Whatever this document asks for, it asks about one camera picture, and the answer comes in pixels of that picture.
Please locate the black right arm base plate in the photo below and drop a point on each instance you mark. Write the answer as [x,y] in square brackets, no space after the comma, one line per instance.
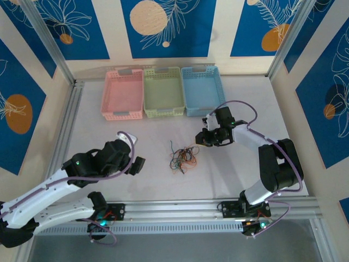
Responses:
[229,209]

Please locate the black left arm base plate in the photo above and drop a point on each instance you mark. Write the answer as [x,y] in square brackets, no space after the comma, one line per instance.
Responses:
[118,211]

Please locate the aluminium frame rail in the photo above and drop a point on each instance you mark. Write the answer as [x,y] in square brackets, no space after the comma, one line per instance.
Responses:
[177,208]
[71,114]

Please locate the pink perforated plastic basket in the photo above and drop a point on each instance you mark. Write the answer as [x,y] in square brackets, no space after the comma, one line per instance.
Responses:
[122,92]

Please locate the aluminium frame post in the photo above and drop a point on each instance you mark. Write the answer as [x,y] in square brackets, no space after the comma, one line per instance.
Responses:
[49,41]
[286,38]
[321,240]

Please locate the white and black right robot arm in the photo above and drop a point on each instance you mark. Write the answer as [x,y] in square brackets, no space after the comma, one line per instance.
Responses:
[280,169]

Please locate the black controller board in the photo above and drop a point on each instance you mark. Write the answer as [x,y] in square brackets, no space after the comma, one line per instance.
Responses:
[252,227]
[95,229]

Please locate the green perforated plastic basket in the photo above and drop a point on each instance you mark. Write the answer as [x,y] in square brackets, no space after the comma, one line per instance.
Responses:
[163,92]

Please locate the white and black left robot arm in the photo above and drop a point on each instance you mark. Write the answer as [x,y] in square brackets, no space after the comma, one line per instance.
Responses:
[41,191]

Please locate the perforated metal strip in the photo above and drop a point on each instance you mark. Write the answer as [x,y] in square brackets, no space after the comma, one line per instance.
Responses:
[139,66]

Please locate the blue perforated plastic basket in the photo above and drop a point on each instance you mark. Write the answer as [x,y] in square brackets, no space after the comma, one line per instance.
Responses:
[203,90]

